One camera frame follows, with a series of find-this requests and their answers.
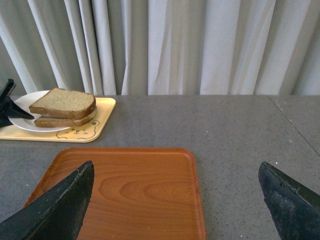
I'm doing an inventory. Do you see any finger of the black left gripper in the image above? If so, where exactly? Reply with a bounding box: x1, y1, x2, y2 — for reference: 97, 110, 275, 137
0, 79, 16, 110
0, 96, 34, 128

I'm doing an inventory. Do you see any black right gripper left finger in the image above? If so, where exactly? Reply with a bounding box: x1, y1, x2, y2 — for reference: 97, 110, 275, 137
0, 160, 95, 240

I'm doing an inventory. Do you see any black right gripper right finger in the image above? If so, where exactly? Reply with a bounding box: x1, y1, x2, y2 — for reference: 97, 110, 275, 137
258, 161, 320, 240

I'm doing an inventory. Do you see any bread slice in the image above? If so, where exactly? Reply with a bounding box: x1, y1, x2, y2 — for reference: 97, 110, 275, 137
29, 88, 96, 119
34, 107, 98, 128

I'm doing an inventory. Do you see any white round plate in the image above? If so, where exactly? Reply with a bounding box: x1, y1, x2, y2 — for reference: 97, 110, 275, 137
8, 90, 68, 133

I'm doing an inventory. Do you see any yellow bear tray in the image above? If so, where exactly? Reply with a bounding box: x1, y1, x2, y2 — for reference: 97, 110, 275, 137
0, 97, 116, 143

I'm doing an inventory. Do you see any grey white curtain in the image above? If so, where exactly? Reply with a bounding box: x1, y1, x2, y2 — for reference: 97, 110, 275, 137
0, 0, 320, 96

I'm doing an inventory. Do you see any brown wooden tray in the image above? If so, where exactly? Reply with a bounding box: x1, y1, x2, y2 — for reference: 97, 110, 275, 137
28, 147, 206, 240

